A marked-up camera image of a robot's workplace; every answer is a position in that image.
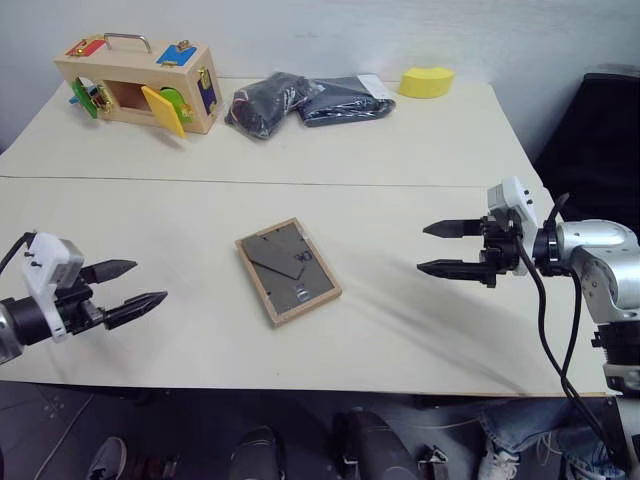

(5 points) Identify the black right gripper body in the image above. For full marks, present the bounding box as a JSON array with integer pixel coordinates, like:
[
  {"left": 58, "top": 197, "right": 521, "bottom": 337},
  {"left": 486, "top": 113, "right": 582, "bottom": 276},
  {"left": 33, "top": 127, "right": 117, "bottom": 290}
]
[{"left": 477, "top": 209, "right": 525, "bottom": 290}]

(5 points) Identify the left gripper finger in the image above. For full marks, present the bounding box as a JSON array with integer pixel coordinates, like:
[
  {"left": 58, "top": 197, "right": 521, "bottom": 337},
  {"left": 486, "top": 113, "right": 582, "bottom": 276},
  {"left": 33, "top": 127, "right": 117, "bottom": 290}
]
[
  {"left": 81, "top": 258, "right": 139, "bottom": 288},
  {"left": 103, "top": 290, "right": 169, "bottom": 332}
]

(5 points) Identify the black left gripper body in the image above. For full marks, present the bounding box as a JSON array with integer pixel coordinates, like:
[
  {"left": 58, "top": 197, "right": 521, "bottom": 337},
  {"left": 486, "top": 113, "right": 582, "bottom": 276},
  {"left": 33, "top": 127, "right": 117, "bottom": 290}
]
[{"left": 54, "top": 277, "right": 109, "bottom": 336}]

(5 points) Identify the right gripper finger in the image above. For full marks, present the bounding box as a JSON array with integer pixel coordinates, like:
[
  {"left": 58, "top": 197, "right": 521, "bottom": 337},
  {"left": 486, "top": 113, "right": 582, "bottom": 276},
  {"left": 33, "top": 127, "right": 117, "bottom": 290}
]
[
  {"left": 422, "top": 216, "right": 484, "bottom": 241},
  {"left": 416, "top": 258, "right": 495, "bottom": 288}
]

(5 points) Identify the black chair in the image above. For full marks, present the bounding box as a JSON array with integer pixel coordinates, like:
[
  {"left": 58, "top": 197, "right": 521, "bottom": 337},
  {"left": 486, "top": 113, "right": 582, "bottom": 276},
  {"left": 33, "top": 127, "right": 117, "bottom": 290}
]
[{"left": 531, "top": 64, "right": 640, "bottom": 227}]

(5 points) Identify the yellow sponge block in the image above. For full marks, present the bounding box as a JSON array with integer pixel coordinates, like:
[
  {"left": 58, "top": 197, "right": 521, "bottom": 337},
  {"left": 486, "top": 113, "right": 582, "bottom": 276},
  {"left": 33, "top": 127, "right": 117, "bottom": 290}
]
[{"left": 398, "top": 65, "right": 457, "bottom": 100}]

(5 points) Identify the grey shoe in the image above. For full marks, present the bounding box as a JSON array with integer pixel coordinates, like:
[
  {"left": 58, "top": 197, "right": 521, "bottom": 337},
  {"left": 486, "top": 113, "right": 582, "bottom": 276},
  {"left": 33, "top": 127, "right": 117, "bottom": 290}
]
[{"left": 84, "top": 436, "right": 129, "bottom": 480}]

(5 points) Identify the yellow box door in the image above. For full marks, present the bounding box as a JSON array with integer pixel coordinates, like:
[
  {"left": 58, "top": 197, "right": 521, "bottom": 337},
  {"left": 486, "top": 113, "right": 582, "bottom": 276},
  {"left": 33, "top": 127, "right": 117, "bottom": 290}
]
[{"left": 140, "top": 84, "right": 188, "bottom": 139}]

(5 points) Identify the dark blue garment in bag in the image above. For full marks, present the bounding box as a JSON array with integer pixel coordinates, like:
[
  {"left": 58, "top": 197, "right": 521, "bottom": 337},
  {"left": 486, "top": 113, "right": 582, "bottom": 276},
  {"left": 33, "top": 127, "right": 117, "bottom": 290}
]
[{"left": 297, "top": 73, "right": 398, "bottom": 129}]

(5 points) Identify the blue jeans leg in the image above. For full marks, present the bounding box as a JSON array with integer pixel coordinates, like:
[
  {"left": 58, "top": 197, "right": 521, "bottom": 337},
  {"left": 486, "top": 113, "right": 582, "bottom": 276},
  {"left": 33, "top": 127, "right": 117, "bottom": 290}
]
[{"left": 478, "top": 398, "right": 624, "bottom": 480}]

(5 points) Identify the large dark rounded shape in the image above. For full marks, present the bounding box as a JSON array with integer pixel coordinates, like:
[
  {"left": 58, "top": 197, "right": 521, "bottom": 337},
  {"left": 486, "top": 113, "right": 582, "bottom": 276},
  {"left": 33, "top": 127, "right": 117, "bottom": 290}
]
[{"left": 332, "top": 406, "right": 420, "bottom": 480}]

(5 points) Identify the white sneaker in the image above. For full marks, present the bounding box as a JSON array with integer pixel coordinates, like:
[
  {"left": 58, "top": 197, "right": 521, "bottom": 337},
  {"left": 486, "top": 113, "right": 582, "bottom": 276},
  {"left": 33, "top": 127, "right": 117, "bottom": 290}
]
[{"left": 476, "top": 438, "right": 522, "bottom": 480}]

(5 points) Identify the wooden latch busy box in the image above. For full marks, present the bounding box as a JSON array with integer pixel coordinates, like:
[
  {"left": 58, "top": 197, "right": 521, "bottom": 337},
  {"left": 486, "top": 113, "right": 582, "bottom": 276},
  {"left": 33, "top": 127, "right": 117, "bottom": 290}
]
[{"left": 53, "top": 32, "right": 225, "bottom": 139}]

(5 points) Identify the black garment in plastic bag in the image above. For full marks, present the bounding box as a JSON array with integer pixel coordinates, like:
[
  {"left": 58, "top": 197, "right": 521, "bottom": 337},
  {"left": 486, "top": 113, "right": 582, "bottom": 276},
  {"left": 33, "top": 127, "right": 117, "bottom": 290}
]
[{"left": 223, "top": 71, "right": 312, "bottom": 142}]

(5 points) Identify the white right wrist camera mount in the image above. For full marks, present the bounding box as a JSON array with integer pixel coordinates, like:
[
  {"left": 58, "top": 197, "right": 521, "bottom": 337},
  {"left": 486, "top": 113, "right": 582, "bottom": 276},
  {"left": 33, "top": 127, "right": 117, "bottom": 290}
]
[{"left": 487, "top": 175, "right": 542, "bottom": 277}]

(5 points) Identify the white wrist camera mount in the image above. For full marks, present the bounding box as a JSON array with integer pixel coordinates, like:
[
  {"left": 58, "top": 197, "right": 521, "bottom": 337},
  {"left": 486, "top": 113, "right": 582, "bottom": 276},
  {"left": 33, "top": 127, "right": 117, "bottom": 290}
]
[
  {"left": 487, "top": 175, "right": 542, "bottom": 277},
  {"left": 21, "top": 231, "right": 85, "bottom": 344}
]

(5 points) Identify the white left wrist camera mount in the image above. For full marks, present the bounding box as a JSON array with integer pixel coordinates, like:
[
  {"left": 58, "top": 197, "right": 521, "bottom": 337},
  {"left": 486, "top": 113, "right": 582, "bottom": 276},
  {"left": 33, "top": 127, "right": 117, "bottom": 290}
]
[{"left": 21, "top": 231, "right": 85, "bottom": 344}]

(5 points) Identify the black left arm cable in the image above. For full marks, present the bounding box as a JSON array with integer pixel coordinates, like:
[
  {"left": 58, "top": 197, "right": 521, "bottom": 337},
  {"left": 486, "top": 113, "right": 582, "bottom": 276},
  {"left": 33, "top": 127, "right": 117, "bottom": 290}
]
[{"left": 0, "top": 231, "right": 37, "bottom": 274}]

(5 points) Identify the wooden picture frame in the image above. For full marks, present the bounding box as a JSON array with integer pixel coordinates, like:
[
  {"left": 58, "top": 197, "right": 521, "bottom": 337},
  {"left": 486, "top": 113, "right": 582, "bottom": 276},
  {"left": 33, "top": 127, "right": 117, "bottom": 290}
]
[{"left": 234, "top": 216, "right": 344, "bottom": 329}]

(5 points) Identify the metal box carry handle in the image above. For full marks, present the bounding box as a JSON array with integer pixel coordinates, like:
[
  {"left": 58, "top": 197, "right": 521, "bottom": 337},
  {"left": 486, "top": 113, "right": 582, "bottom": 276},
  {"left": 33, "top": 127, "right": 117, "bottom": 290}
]
[{"left": 103, "top": 32, "right": 153, "bottom": 56}]

